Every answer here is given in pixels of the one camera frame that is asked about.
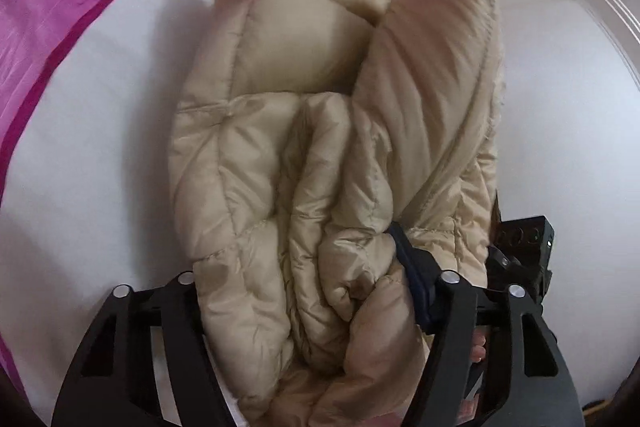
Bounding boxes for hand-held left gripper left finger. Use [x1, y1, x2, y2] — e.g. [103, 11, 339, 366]
[50, 271, 236, 427]

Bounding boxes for purple white floral bedsheet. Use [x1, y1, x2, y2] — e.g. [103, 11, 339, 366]
[0, 0, 416, 427]

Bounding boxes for person's right hand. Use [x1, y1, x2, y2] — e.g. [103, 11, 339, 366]
[460, 327, 495, 423]

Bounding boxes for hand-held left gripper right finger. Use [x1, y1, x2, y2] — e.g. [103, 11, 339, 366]
[387, 221, 586, 427]

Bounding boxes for beige puffer jacket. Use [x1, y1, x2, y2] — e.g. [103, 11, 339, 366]
[167, 0, 506, 427]

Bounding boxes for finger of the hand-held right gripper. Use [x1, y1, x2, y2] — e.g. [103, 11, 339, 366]
[486, 244, 523, 294]

